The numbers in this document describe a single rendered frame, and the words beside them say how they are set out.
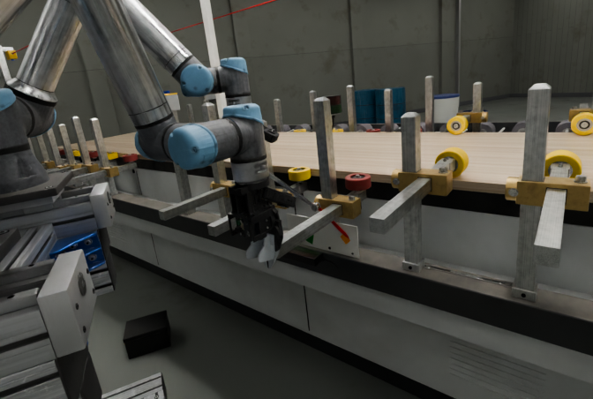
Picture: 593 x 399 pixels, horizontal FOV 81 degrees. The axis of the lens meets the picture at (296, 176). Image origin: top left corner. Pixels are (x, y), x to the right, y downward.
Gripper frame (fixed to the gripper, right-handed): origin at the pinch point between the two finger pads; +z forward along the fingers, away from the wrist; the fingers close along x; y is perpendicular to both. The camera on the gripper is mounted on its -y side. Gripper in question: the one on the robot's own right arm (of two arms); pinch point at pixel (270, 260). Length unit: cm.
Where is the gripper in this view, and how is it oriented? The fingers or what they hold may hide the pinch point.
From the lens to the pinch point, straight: 81.5
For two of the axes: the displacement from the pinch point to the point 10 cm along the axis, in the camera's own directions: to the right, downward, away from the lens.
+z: 1.1, 9.6, 2.6
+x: 7.9, 0.8, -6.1
